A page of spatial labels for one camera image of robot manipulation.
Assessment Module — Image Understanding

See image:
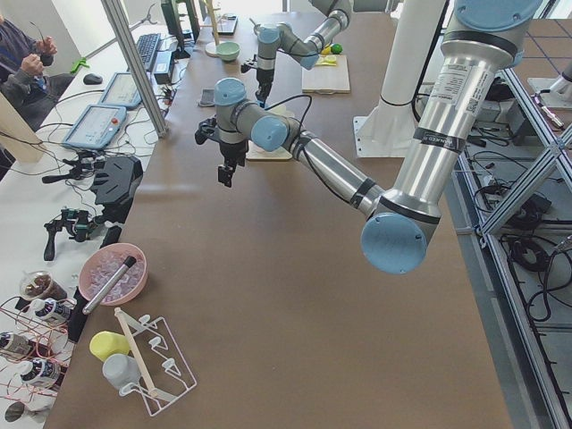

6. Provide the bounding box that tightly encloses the person in grey jacket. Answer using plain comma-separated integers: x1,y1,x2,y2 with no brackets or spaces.
1,17,74,130

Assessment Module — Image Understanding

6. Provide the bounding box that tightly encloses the green lime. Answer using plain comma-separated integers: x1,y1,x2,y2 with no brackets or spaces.
330,43,343,55

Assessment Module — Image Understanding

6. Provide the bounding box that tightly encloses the grey cup on rack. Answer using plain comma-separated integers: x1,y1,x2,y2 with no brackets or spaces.
102,353,141,390

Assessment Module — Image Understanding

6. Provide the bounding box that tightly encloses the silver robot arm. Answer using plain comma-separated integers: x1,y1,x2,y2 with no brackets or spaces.
214,1,353,187
195,1,539,274

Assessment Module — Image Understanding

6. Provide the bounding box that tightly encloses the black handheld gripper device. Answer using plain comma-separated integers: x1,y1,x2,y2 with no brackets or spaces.
41,150,105,184
43,208,104,261

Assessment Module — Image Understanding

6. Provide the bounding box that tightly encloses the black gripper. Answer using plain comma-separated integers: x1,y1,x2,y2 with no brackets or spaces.
195,116,247,188
240,55,273,107

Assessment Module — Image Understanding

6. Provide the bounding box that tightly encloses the yellow cup on rack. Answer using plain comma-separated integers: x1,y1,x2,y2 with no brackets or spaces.
89,331,130,362

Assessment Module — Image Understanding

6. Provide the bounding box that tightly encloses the black keyboard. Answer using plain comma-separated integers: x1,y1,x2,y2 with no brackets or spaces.
136,33,161,72

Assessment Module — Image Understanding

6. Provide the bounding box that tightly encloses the green ceramic bowl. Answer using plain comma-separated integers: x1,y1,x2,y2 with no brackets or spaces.
215,41,240,62

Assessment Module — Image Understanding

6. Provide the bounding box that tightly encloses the blue teach pendant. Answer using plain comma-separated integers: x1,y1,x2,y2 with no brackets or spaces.
99,72,142,110
62,105,127,150

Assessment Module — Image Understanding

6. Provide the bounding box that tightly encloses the black monitor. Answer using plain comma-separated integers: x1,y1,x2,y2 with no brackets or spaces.
161,0,190,59

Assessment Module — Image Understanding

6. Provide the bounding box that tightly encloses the black plastic stand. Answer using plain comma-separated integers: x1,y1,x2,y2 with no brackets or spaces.
90,156,143,223

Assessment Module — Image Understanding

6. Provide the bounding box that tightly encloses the black computer mouse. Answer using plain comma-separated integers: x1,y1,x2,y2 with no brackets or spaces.
82,73,103,86

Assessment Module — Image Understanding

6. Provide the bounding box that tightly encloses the pink bowl with ice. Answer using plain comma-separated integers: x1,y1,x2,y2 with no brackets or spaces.
78,242,149,307

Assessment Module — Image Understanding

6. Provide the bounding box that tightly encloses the grey cloth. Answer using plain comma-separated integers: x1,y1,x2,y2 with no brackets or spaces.
198,88,215,107

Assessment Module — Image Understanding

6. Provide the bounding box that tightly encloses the wooden mug tree stand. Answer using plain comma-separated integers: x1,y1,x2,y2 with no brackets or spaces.
202,0,225,57

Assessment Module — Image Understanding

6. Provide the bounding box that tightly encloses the aluminium frame post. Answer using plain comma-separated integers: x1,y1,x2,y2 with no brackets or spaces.
101,0,168,138

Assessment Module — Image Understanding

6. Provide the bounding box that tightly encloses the metal muddler stick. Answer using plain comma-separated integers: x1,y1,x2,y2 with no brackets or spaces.
82,256,137,315

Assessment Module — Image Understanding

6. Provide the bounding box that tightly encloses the wooden cutting board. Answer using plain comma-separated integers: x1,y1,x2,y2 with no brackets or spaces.
301,55,350,94

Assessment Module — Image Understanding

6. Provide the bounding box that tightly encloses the small labelled bottle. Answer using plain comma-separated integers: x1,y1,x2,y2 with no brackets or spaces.
16,358,63,390
1,332,35,359
29,299,72,325

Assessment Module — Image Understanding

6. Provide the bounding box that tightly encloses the white wire cup rack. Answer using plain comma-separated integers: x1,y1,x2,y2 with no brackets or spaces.
114,307,198,417

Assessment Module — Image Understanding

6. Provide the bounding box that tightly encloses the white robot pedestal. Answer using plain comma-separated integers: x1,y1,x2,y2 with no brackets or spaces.
354,1,449,157

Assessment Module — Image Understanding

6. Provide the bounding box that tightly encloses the iced coffee cup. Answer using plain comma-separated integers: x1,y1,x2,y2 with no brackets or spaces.
20,271,67,301

